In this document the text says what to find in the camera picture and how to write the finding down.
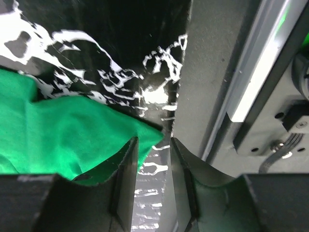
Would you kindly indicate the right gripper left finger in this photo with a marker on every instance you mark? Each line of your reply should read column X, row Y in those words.
column 110, row 196

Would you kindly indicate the green t-shirt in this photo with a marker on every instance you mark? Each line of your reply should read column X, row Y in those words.
column 69, row 136

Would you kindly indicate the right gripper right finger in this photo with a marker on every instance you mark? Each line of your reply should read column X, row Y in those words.
column 206, row 199

